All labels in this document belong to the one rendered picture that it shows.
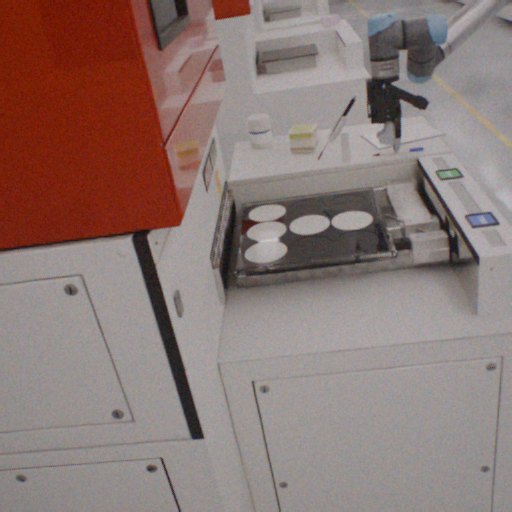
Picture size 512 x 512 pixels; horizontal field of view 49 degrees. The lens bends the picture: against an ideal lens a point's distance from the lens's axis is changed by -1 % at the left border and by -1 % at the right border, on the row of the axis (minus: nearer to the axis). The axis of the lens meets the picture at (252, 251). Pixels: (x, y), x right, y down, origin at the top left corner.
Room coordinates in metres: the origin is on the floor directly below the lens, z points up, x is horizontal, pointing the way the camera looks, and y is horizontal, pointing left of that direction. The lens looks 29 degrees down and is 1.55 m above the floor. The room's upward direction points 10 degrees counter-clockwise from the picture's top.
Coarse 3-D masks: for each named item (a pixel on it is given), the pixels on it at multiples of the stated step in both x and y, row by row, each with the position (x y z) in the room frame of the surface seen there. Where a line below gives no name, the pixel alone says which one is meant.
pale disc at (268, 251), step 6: (252, 246) 1.22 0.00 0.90; (258, 246) 1.22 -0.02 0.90; (264, 246) 1.22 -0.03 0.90; (270, 246) 1.21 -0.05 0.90; (276, 246) 1.20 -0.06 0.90; (282, 246) 1.20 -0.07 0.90; (246, 252) 1.20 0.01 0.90; (252, 252) 1.20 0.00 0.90; (258, 252) 1.19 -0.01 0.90; (264, 252) 1.19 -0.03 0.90; (270, 252) 1.18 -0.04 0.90; (276, 252) 1.18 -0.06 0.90; (282, 252) 1.17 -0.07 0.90; (252, 258) 1.17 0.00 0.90; (258, 258) 1.16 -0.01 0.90; (264, 258) 1.16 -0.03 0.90; (270, 258) 1.15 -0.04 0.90; (276, 258) 1.15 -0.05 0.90
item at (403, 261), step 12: (336, 264) 1.15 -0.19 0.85; (348, 264) 1.14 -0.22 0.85; (360, 264) 1.14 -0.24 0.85; (372, 264) 1.14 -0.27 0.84; (384, 264) 1.13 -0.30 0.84; (396, 264) 1.13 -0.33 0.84; (408, 264) 1.13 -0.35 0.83; (420, 264) 1.12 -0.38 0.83; (432, 264) 1.12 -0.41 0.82; (240, 276) 1.18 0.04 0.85; (252, 276) 1.17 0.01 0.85; (264, 276) 1.17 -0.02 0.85; (276, 276) 1.16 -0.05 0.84; (288, 276) 1.16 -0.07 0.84; (300, 276) 1.16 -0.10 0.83; (312, 276) 1.15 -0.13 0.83; (324, 276) 1.15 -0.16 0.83; (336, 276) 1.15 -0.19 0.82
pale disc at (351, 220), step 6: (336, 216) 1.30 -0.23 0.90; (342, 216) 1.30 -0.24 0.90; (348, 216) 1.29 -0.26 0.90; (354, 216) 1.29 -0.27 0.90; (360, 216) 1.28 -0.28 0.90; (366, 216) 1.27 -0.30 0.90; (336, 222) 1.27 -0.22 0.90; (342, 222) 1.27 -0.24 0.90; (348, 222) 1.26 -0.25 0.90; (354, 222) 1.25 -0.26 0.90; (360, 222) 1.25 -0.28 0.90; (366, 222) 1.24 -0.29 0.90; (342, 228) 1.23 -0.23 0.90; (348, 228) 1.23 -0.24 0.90; (354, 228) 1.22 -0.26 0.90
